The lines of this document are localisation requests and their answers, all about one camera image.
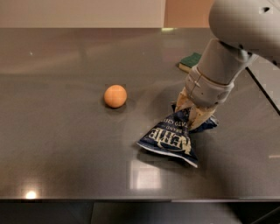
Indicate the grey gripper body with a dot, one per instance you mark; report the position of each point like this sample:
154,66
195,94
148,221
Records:
206,88

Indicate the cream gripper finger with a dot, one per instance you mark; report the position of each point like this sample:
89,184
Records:
183,101
199,115

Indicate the blue kettle chip bag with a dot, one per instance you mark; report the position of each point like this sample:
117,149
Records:
171,136

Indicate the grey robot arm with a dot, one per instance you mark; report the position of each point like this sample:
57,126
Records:
243,30

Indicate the green yellow sponge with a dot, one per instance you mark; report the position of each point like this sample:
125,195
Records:
187,63

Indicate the orange fruit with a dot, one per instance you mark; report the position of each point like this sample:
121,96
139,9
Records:
115,96

